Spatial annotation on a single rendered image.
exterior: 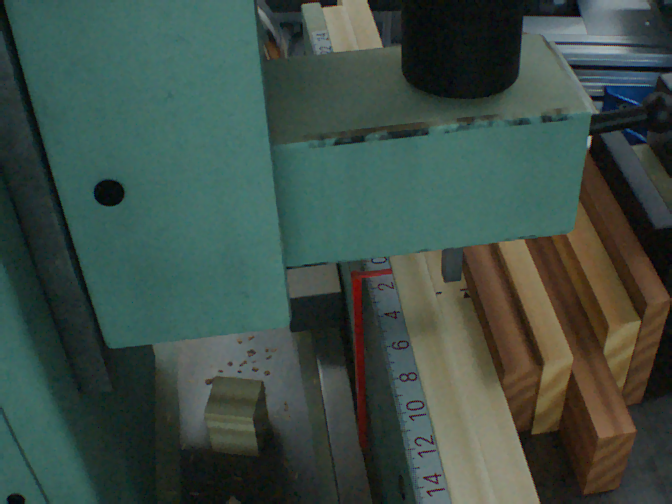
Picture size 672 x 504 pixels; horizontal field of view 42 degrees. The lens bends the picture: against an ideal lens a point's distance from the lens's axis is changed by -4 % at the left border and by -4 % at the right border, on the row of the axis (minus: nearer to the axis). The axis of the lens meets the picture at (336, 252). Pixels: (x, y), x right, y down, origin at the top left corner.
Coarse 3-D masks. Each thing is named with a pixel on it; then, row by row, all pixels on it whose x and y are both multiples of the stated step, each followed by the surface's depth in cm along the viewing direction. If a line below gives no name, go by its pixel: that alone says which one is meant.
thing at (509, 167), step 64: (320, 64) 41; (384, 64) 40; (320, 128) 37; (384, 128) 37; (448, 128) 37; (512, 128) 37; (576, 128) 38; (320, 192) 38; (384, 192) 39; (448, 192) 39; (512, 192) 40; (576, 192) 40; (320, 256) 41; (384, 256) 41
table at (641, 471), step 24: (648, 384) 48; (648, 408) 46; (384, 432) 47; (528, 432) 46; (552, 432) 46; (648, 432) 45; (384, 456) 48; (528, 456) 45; (552, 456) 45; (648, 456) 44; (384, 480) 50; (552, 480) 44; (576, 480) 44; (624, 480) 43; (648, 480) 43
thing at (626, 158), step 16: (592, 144) 50; (608, 144) 48; (624, 144) 48; (608, 160) 48; (624, 160) 47; (608, 176) 48; (624, 176) 46; (640, 176) 46; (624, 192) 46; (640, 192) 45; (656, 192) 45; (624, 208) 46; (640, 208) 44; (656, 208) 44; (640, 224) 44; (656, 224) 43; (640, 240) 45; (656, 240) 43; (656, 256) 44; (656, 272) 45
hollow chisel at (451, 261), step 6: (444, 252) 46; (450, 252) 46; (456, 252) 46; (462, 252) 46; (444, 258) 46; (450, 258) 46; (456, 258) 46; (462, 258) 46; (444, 264) 46; (450, 264) 46; (456, 264) 46; (444, 270) 47; (450, 270) 47; (456, 270) 47; (444, 276) 47; (450, 276) 47; (456, 276) 47; (444, 282) 47
